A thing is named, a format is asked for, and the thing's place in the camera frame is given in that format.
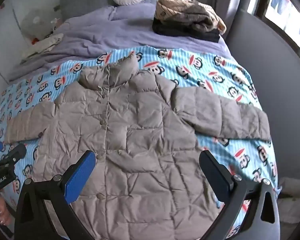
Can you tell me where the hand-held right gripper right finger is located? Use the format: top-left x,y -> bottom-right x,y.
199,150 -> 280,240

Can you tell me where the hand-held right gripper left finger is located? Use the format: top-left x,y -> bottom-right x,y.
14,150 -> 97,240

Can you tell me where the grey puffer jacket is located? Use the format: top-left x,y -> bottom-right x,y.
5,55 -> 270,240

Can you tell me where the person's left hand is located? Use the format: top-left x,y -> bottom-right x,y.
0,196 -> 12,225

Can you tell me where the white wardrobe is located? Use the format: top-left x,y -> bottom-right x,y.
0,0 -> 24,88

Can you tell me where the blue monkey print blanket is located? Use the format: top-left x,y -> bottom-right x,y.
0,45 -> 280,233

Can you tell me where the cream folded jacket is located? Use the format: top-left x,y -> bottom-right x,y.
21,33 -> 64,63

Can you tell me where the white electric fan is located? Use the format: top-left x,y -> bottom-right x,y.
21,9 -> 53,41

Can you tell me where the purple duvet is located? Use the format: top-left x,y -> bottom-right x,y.
9,4 -> 230,81

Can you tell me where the beige striped folded garment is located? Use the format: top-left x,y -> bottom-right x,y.
154,0 -> 227,35

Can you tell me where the grey quilted headboard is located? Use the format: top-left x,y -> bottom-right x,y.
59,0 -> 190,22

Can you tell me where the purple pillow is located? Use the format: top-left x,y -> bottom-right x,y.
114,4 -> 161,21

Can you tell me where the window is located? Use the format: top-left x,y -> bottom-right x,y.
255,0 -> 300,61

